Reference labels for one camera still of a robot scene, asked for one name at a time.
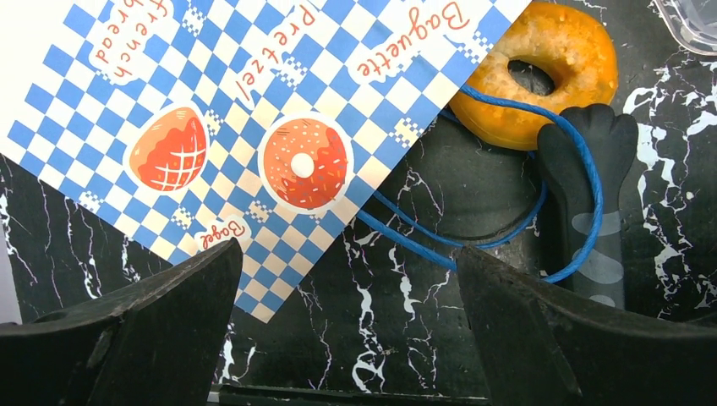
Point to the clear plastic tray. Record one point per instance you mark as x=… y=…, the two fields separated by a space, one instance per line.
x=692 y=23

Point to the round yellow fake bun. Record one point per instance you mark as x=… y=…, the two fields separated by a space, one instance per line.
x=553 y=56

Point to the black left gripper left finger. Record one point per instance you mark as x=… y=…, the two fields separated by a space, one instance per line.
x=155 y=342

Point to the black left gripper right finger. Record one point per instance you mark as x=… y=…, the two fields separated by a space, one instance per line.
x=540 y=344

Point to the checkered paper bread bag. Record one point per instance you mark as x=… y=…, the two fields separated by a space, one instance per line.
x=186 y=123

